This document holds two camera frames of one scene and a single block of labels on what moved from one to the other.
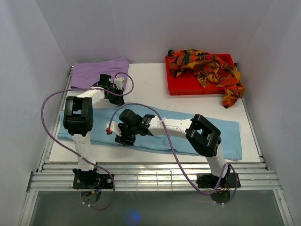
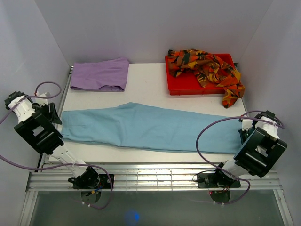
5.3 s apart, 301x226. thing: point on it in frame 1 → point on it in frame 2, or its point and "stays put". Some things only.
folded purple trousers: [86, 74] stays put
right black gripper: [122, 139] → [241, 135]
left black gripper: [119, 101] → [53, 115]
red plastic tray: [186, 83] stays put
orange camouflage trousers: [207, 68] stays put
